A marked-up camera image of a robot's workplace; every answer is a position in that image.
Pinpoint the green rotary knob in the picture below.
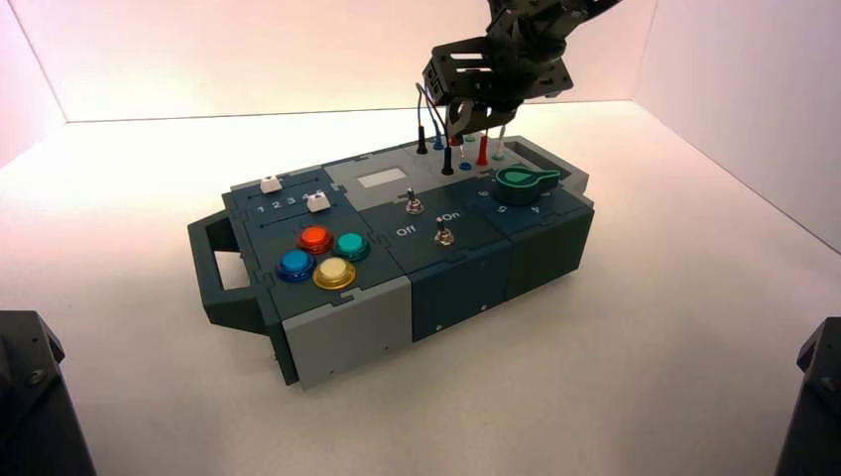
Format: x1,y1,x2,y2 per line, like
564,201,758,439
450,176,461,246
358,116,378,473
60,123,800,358
494,166,563,206

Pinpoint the yellow push button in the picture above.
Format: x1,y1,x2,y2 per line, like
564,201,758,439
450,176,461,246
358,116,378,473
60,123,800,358
312,257,358,292

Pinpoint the red jumper wire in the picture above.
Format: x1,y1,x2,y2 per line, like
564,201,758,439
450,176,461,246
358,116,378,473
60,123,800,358
449,111,491,167

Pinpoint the white jumper wire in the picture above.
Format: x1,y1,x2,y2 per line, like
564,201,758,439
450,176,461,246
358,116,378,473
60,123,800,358
464,121,509,161

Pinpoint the black jumper wire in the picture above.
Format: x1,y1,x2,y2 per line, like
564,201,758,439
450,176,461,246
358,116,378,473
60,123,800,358
415,82,456,177

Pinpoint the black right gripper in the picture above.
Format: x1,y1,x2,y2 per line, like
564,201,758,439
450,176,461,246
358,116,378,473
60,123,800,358
423,26,574,138

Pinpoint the green push button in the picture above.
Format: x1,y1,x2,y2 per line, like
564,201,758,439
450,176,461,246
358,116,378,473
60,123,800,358
333,232,371,263

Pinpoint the blue push button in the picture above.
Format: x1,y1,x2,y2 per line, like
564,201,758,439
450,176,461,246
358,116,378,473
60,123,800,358
276,249,316,284

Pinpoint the small white display window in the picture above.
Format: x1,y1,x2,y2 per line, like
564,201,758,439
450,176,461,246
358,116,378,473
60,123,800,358
356,168,407,190

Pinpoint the dark teal grey control box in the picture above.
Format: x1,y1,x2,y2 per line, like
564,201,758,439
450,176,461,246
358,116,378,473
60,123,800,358
186,134,596,391

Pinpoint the red push button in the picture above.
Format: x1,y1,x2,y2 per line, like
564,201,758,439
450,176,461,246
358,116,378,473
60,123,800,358
297,225,334,256

